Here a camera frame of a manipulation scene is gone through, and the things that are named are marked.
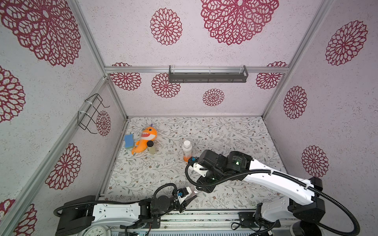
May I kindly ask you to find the orange shark plush toy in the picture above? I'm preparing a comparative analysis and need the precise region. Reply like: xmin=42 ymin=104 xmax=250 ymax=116
xmin=132 ymin=126 xmax=157 ymax=155

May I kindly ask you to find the black capped square bottle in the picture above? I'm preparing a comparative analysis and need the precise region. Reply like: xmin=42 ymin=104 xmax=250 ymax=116
xmin=147 ymin=140 xmax=156 ymax=154

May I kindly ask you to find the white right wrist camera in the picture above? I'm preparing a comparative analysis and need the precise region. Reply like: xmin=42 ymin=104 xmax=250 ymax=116
xmin=189 ymin=162 xmax=208 ymax=177

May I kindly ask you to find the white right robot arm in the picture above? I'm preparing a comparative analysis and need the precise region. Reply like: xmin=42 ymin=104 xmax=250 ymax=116
xmin=189 ymin=150 xmax=325 ymax=225

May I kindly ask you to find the black wire wall rack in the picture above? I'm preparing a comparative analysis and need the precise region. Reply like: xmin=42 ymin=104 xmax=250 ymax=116
xmin=77 ymin=93 xmax=111 ymax=136

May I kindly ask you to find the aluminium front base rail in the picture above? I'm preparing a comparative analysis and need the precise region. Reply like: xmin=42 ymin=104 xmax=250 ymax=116
xmin=76 ymin=203 xmax=325 ymax=236

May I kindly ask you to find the white round bottle cap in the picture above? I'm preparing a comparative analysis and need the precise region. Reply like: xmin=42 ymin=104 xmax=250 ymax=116
xmin=183 ymin=140 xmax=192 ymax=148

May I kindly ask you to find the white bottle orange base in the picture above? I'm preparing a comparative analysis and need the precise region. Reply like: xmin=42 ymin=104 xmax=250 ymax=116
xmin=182 ymin=145 xmax=193 ymax=162

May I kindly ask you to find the grey wall shelf rail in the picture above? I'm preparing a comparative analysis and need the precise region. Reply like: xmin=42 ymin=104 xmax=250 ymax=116
xmin=168 ymin=66 xmax=249 ymax=84

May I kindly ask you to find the blue green sponge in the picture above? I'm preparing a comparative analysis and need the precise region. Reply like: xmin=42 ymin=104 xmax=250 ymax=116
xmin=124 ymin=134 xmax=134 ymax=149

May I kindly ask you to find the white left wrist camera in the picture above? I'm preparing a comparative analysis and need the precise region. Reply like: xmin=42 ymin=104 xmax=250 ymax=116
xmin=177 ymin=187 xmax=192 ymax=204

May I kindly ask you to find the white dial gauge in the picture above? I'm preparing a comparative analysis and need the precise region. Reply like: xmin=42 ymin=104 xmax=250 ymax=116
xmin=78 ymin=226 xmax=112 ymax=236

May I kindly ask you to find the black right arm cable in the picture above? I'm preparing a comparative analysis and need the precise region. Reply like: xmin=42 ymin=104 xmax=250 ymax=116
xmin=184 ymin=160 xmax=361 ymax=236

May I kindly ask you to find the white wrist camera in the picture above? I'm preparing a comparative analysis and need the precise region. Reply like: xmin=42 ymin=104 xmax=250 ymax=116
xmin=189 ymin=162 xmax=208 ymax=177
xmin=177 ymin=187 xmax=192 ymax=204

